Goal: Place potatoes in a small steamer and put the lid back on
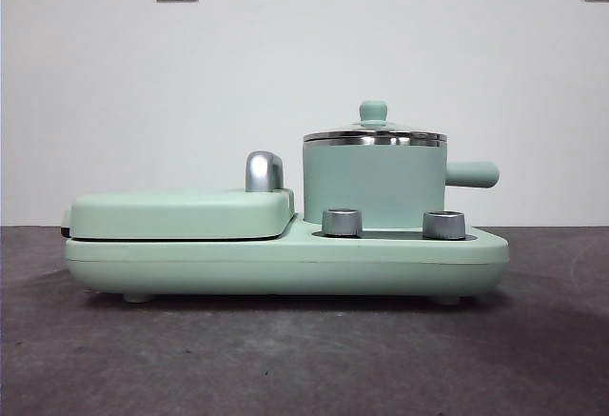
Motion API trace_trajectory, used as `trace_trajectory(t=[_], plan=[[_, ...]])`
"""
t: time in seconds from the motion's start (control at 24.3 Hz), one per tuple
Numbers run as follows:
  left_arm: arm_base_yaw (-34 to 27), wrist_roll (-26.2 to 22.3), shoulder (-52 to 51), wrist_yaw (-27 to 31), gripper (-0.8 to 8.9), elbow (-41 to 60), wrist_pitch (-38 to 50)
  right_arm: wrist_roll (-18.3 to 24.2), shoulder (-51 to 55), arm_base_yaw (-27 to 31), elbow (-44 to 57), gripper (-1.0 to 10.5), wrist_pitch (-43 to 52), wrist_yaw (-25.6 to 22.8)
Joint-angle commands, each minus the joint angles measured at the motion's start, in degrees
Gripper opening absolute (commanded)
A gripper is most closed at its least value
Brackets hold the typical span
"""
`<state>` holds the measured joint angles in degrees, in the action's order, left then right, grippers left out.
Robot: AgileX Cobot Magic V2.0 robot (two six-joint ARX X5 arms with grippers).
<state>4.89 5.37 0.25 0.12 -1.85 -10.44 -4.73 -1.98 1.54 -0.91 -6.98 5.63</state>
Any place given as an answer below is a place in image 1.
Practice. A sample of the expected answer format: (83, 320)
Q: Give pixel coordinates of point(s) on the mint green steamer pot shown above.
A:
(376, 178)

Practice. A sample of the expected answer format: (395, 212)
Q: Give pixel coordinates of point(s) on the mint green breakfast machine base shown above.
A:
(285, 263)

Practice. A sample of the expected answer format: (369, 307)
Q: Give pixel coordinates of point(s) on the mint green griddle cover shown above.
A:
(181, 213)

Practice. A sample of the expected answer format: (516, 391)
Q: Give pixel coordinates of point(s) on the silver control knob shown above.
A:
(443, 224)
(341, 222)

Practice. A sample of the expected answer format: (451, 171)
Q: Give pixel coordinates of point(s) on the glass pot lid green knob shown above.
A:
(373, 110)

